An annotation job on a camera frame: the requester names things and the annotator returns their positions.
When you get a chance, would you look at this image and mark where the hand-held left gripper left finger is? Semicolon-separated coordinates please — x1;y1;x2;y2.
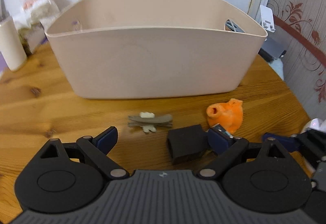
36;126;128;180

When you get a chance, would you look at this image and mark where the beige plastic basket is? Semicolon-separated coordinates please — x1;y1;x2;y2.
44;0;268;100

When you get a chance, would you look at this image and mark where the tissue box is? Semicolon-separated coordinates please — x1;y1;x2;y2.
15;23;49;55

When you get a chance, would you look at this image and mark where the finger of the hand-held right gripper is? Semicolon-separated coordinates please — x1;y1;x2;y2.
262;132;303;153

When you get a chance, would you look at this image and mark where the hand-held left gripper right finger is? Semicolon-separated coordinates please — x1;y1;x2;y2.
200;124;293;179

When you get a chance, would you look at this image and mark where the white box device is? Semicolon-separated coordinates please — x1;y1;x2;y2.
258;5;276;32

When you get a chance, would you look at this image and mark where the grey and white small toy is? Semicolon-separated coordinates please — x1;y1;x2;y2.
127;111;174;134

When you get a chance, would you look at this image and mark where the black box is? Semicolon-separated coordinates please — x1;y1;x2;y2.
167;124;212;165

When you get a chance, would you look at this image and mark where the orange soft toy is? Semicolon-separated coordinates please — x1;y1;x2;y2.
206;98;244;134

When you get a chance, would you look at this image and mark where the white fluffy cloth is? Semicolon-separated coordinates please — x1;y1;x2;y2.
270;57;285;80

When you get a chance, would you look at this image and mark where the grey flat device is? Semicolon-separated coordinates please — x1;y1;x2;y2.
225;19;287;63

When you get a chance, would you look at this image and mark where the white cylinder container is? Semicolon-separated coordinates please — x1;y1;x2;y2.
0;14;28;72

